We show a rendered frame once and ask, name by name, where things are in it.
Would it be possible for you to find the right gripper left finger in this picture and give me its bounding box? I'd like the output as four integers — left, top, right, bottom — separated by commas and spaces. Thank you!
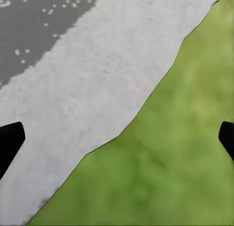
0, 122, 25, 180

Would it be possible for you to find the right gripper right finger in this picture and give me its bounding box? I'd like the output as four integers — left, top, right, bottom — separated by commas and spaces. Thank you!
218, 121, 234, 161

